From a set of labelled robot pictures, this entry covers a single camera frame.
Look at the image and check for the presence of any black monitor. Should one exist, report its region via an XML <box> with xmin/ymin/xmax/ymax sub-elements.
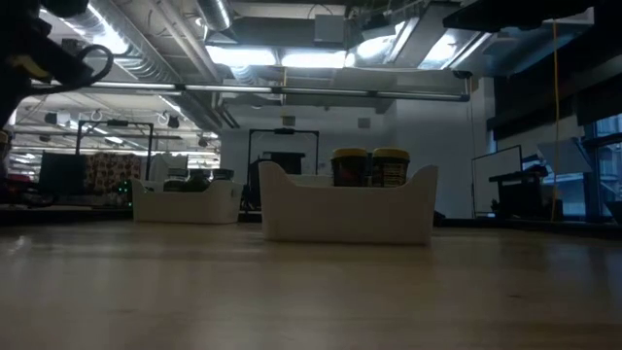
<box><xmin>37</xmin><ymin>152</ymin><xmax>88</xmax><ymax>196</ymax></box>

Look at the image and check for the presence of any patterned box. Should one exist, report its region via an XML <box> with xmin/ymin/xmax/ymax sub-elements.
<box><xmin>85</xmin><ymin>152</ymin><xmax>143</xmax><ymax>194</ymax></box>

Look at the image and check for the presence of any ceiling light panel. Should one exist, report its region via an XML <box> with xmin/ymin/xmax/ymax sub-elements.
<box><xmin>206</xmin><ymin>44</ymin><xmax>278</xmax><ymax>68</ymax></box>
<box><xmin>280</xmin><ymin>48</ymin><xmax>349</xmax><ymax>70</ymax></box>

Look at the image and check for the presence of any white plastic bin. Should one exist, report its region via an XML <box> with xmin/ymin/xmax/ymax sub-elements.
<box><xmin>258</xmin><ymin>160</ymin><xmax>439</xmax><ymax>246</ymax></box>
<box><xmin>130</xmin><ymin>177</ymin><xmax>244</xmax><ymax>226</ymax></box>

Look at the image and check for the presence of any long ceiling pipe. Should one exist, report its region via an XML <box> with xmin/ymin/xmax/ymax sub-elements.
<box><xmin>28</xmin><ymin>81</ymin><xmax>471</xmax><ymax>103</ymax></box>

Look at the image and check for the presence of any grey ceiling box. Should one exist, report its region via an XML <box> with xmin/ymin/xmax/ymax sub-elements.
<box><xmin>313</xmin><ymin>13</ymin><xmax>347</xmax><ymax>45</ymax></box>

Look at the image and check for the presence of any whiteboard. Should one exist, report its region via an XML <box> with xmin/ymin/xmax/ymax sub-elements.
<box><xmin>470</xmin><ymin>144</ymin><xmax>524</xmax><ymax>216</ymax></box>

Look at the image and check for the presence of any black side table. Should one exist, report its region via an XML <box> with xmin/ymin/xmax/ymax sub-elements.
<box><xmin>488</xmin><ymin>169</ymin><xmax>565</xmax><ymax>221</ymax></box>

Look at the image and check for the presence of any silver ventilation duct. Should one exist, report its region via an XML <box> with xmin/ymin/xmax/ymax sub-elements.
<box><xmin>195</xmin><ymin>0</ymin><xmax>233</xmax><ymax>33</ymax></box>
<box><xmin>48</xmin><ymin>0</ymin><xmax>186</xmax><ymax>85</ymax></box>

